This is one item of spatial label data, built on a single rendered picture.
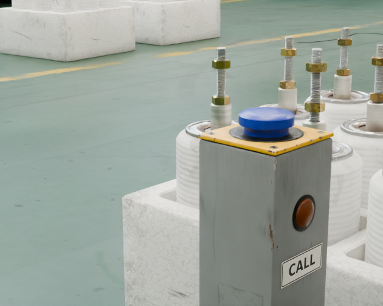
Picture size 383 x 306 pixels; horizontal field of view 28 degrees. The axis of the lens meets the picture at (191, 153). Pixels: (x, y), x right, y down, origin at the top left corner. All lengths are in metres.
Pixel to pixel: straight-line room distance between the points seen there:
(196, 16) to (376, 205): 2.84
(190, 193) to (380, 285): 0.24
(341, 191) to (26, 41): 2.45
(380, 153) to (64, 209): 0.68
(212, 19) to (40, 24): 0.91
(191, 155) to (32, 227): 0.53
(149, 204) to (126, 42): 2.37
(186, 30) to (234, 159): 2.91
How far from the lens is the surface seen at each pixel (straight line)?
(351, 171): 0.72
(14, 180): 1.51
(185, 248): 0.78
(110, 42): 3.08
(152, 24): 3.35
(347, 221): 0.73
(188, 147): 0.78
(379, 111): 0.83
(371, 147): 0.80
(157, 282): 0.83
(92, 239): 1.20
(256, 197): 0.52
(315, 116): 0.73
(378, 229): 0.67
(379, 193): 0.66
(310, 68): 0.72
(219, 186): 0.54
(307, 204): 0.54
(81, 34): 2.97
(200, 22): 3.49
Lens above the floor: 0.45
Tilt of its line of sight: 16 degrees down
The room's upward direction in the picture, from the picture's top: straight up
